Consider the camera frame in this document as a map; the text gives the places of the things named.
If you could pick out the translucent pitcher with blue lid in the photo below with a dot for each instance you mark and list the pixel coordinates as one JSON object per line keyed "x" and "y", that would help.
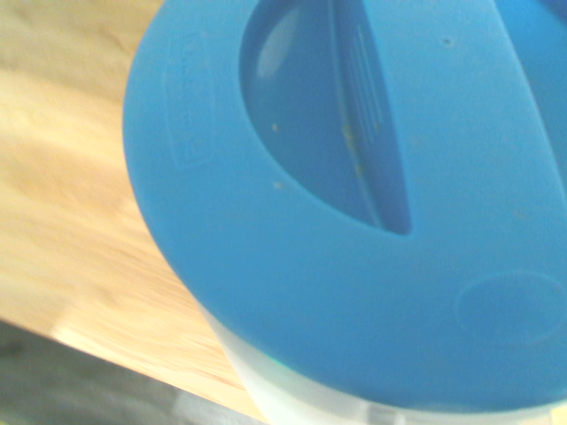
{"x": 354, "y": 265}

